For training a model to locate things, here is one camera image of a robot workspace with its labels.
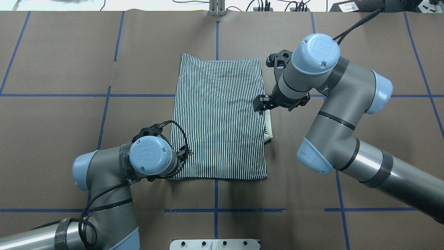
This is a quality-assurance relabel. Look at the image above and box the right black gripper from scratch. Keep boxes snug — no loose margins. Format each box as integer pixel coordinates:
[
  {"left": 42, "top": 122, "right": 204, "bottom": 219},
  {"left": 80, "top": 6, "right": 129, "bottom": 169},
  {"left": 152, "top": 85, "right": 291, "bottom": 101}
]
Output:
[{"left": 253, "top": 87, "right": 310, "bottom": 114}]

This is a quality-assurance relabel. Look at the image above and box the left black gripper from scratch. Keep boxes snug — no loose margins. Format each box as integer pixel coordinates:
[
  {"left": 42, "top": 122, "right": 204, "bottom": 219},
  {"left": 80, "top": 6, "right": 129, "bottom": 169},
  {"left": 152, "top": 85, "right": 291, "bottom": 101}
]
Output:
[{"left": 176, "top": 146, "right": 193, "bottom": 166}]

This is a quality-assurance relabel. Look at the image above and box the blue white striped polo shirt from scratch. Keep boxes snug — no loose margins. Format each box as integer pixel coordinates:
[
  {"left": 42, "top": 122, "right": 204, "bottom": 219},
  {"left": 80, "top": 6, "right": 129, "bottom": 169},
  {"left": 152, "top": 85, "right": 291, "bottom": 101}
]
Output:
[{"left": 170, "top": 53, "right": 267, "bottom": 181}]

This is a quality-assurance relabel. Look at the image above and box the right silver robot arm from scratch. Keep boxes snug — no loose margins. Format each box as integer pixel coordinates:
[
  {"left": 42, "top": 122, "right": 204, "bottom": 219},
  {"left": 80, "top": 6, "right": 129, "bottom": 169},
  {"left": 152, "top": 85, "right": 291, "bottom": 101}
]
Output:
[{"left": 253, "top": 33, "right": 444, "bottom": 224}]

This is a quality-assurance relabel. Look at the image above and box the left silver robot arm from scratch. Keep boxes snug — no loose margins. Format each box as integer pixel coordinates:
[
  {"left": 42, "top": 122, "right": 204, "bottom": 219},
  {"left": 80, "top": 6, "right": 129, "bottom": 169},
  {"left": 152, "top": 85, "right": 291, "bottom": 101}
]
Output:
[{"left": 1, "top": 136, "right": 191, "bottom": 250}]

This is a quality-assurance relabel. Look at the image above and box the white mounting column with base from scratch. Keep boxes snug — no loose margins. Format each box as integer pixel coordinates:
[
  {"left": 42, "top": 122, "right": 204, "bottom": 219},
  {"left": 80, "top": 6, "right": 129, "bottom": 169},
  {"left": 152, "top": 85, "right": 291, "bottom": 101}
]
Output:
[{"left": 169, "top": 239, "right": 261, "bottom": 250}]

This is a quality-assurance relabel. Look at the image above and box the black box with white label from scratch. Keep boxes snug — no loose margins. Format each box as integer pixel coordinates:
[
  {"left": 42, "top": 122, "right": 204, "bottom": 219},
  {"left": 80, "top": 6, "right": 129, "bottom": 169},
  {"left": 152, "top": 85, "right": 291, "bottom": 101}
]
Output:
[{"left": 328, "top": 0, "right": 386, "bottom": 13}]

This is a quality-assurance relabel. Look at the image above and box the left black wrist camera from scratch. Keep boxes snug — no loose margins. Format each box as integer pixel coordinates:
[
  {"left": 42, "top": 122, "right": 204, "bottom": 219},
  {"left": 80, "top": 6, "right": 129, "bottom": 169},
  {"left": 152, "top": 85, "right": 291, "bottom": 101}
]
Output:
[{"left": 131, "top": 122, "right": 169, "bottom": 143}]

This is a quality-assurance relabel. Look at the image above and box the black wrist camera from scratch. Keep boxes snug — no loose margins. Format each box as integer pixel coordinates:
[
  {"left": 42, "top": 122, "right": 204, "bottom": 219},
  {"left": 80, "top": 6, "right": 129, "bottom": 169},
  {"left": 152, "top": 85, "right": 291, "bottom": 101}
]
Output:
[
  {"left": 131, "top": 122, "right": 169, "bottom": 143},
  {"left": 265, "top": 50, "right": 293, "bottom": 78}
]

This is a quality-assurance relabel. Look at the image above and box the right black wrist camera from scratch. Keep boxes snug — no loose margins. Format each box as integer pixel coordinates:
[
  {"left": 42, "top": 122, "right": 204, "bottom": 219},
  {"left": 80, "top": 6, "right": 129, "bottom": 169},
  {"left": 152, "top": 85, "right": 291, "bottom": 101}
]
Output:
[{"left": 265, "top": 50, "right": 293, "bottom": 78}]

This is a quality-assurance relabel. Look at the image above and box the aluminium frame post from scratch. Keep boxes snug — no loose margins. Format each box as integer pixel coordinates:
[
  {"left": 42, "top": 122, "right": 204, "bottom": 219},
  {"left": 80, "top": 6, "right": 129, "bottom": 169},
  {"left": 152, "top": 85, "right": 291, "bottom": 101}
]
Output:
[{"left": 208, "top": 0, "right": 226, "bottom": 16}]

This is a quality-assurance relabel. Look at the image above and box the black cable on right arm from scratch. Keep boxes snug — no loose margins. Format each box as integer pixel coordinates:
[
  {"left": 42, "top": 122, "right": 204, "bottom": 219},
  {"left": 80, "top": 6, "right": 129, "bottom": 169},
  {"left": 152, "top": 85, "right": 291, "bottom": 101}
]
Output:
[{"left": 333, "top": 8, "right": 384, "bottom": 45}]

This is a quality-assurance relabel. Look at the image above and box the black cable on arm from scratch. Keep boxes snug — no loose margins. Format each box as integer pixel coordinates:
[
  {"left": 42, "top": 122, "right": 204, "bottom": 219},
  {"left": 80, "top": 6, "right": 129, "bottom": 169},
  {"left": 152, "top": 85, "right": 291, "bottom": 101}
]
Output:
[
  {"left": 78, "top": 119, "right": 190, "bottom": 248},
  {"left": 333, "top": 8, "right": 384, "bottom": 45}
]

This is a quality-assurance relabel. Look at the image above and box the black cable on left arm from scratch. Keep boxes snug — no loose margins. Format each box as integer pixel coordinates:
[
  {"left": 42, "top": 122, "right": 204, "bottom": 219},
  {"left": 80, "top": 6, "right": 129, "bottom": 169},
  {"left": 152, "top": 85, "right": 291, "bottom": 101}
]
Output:
[{"left": 78, "top": 119, "right": 190, "bottom": 248}]

